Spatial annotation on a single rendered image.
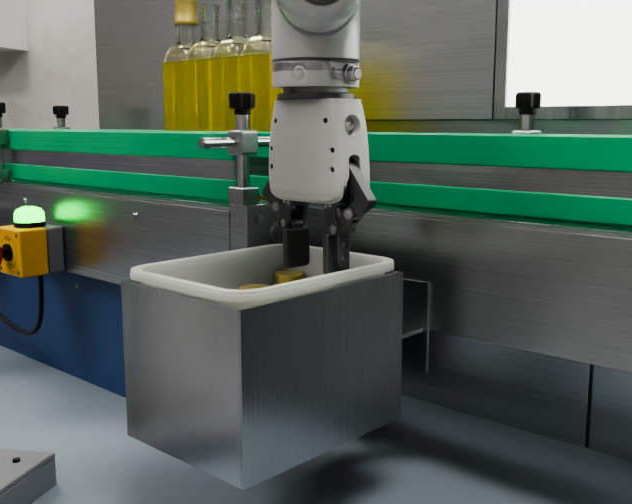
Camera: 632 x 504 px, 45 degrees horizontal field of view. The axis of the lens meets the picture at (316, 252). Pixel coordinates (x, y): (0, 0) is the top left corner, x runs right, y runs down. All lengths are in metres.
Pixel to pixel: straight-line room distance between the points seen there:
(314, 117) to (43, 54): 3.64
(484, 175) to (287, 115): 0.21
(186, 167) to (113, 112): 0.67
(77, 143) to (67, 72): 3.05
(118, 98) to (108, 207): 0.55
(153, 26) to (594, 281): 1.02
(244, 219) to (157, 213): 0.17
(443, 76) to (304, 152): 0.34
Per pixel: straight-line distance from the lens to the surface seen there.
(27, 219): 1.20
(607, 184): 0.76
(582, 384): 1.01
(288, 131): 0.75
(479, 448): 1.00
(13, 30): 4.30
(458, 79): 1.02
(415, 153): 0.85
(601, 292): 0.75
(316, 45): 0.72
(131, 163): 1.08
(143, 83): 1.55
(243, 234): 0.88
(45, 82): 4.31
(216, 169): 0.94
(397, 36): 1.08
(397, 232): 0.85
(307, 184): 0.74
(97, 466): 0.97
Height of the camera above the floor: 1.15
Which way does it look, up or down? 10 degrees down
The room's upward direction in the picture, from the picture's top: straight up
